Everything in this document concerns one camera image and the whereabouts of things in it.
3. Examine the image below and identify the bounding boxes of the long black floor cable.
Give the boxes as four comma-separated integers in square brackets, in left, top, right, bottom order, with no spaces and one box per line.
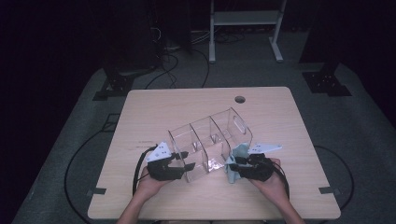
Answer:
[312,144,356,213]
[64,124,120,224]

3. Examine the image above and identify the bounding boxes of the right hand-held gripper black cable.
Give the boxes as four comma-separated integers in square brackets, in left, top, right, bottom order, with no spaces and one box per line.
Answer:
[273,161,290,201]

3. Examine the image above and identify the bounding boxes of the light blue cleaning cloth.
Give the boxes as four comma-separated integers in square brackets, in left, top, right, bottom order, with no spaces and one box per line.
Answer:
[224,142,252,185]

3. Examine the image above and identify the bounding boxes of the person's left hand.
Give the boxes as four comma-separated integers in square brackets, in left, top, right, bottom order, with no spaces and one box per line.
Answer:
[134,166,170,201]

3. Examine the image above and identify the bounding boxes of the black stand base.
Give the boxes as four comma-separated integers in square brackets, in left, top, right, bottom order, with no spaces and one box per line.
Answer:
[302,60,353,98]
[92,68,136,102]

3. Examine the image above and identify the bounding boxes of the white metal stand frame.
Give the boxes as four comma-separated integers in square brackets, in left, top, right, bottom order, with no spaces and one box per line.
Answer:
[208,0,288,64]

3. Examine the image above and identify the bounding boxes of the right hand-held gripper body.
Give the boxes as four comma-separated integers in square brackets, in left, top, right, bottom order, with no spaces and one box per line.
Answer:
[238,143,284,183]

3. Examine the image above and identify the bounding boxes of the tangled black floor cables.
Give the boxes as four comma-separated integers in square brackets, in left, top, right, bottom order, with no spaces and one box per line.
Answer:
[144,26,210,91]

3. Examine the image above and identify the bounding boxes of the person's right hand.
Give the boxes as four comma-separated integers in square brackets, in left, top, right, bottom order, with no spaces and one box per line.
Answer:
[249,158,290,203]

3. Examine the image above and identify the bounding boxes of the left hand-held gripper black cable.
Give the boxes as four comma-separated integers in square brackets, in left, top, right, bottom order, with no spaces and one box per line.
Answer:
[132,143,160,196]

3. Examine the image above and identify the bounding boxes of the hand-held gripper black cable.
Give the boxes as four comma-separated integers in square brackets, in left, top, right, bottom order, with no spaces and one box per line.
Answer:
[132,143,160,196]
[273,161,290,201]

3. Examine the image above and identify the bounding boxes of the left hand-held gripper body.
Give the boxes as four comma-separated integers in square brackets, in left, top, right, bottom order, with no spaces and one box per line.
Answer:
[146,141,185,182]

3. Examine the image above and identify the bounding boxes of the clear acrylic divider organizer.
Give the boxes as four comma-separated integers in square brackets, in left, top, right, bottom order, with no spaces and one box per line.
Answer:
[167,106,254,183]

